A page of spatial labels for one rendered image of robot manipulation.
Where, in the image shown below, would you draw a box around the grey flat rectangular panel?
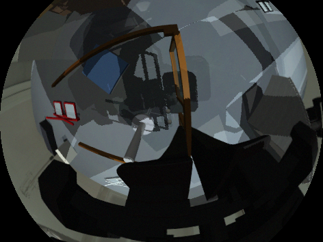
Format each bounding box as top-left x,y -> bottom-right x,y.
17,11 -> 68,63

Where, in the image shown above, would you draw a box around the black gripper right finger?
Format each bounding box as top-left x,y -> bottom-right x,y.
191,128 -> 271,201

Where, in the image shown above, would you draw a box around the white-framed glasses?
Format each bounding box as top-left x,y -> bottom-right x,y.
105,177 -> 128,187

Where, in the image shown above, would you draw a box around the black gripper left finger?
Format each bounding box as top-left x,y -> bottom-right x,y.
117,126 -> 194,200

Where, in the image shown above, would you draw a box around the beige cube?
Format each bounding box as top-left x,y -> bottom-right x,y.
56,140 -> 77,164

